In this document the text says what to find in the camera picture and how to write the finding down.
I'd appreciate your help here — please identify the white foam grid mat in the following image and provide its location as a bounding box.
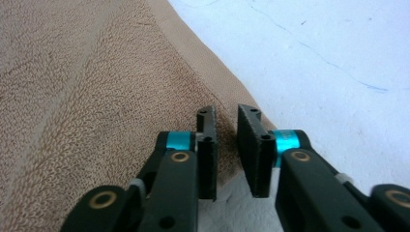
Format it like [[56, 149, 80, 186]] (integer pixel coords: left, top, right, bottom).
[[167, 0, 410, 232]]

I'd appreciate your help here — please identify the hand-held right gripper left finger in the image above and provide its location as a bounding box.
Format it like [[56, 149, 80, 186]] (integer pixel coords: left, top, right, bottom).
[[136, 105, 219, 232]]

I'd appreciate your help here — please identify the tan terry towel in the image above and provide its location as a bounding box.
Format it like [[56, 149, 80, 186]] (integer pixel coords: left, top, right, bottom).
[[0, 0, 278, 232]]

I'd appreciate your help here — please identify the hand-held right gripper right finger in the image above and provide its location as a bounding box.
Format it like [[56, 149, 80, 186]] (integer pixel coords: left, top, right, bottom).
[[237, 103, 386, 232]]

